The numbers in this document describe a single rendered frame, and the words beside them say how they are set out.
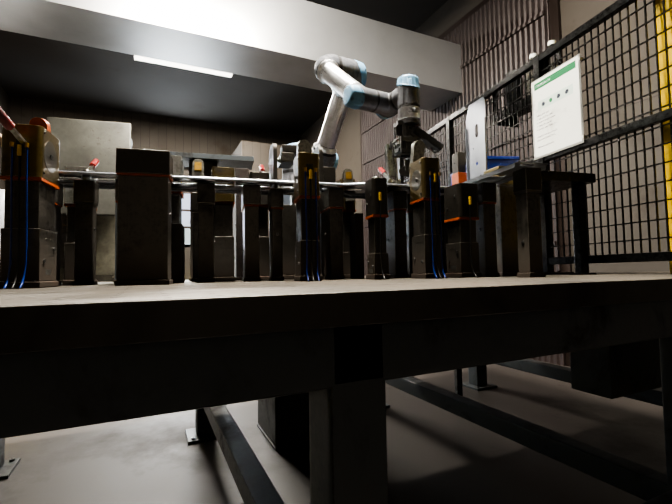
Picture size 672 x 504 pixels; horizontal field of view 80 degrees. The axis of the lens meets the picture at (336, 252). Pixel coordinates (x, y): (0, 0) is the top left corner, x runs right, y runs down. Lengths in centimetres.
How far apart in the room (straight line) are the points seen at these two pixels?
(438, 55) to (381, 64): 68
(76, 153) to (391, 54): 416
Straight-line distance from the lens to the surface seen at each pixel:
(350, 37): 392
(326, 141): 194
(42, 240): 112
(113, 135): 625
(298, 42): 367
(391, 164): 161
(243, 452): 127
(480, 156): 158
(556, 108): 176
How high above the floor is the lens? 72
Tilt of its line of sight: 3 degrees up
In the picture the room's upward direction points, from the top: 1 degrees counter-clockwise
